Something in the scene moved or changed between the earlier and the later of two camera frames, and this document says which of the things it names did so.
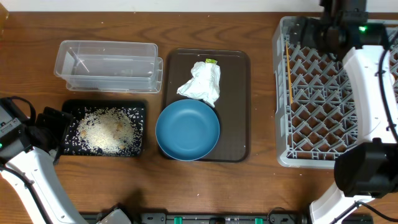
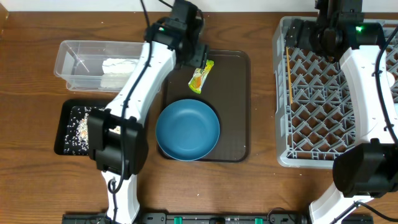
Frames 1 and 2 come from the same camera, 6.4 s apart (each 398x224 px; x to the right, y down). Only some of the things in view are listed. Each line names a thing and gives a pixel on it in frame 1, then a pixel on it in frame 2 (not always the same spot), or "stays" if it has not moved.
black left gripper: (57, 121) → (201, 55)
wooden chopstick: (290, 84) stays
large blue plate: (188, 129) stays
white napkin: (205, 84) → (117, 72)
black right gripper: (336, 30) stays
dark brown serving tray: (232, 106) stays
